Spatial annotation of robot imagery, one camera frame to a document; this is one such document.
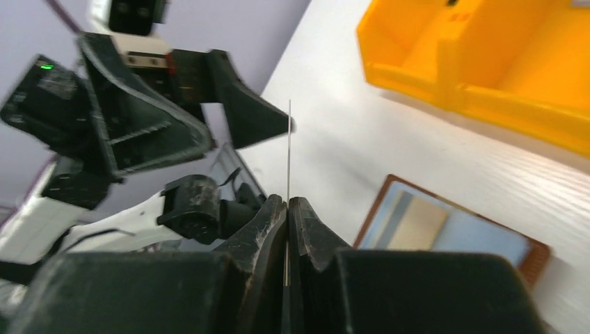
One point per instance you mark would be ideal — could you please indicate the middle yellow bin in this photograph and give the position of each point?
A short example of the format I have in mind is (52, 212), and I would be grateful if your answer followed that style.
(522, 65)

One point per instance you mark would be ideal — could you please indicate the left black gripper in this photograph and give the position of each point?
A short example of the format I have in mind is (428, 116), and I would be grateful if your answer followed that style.
(115, 122)

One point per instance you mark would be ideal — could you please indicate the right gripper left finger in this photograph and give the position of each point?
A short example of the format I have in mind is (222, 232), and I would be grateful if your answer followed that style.
(236, 288)

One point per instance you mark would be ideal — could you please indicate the left yellow bin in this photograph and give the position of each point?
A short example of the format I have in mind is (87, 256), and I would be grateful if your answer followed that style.
(407, 46)

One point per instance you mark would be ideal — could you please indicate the thin card edge-on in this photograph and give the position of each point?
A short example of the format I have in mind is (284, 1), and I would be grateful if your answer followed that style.
(289, 144)

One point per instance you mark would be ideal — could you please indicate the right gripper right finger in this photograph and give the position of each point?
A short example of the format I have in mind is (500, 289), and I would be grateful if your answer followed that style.
(338, 289)

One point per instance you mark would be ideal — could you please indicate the gold numbered card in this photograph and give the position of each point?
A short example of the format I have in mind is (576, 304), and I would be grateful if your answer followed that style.
(420, 224)

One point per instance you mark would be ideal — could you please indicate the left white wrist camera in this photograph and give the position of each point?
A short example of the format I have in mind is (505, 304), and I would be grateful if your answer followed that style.
(132, 26)

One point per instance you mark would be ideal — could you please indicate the yellow bin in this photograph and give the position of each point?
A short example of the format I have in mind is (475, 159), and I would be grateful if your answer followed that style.
(407, 46)
(522, 65)

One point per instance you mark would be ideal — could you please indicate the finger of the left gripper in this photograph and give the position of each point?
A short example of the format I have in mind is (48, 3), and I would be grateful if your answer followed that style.
(251, 119)

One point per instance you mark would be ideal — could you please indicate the brown leather card holder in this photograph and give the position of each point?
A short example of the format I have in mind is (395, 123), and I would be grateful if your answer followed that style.
(464, 231)

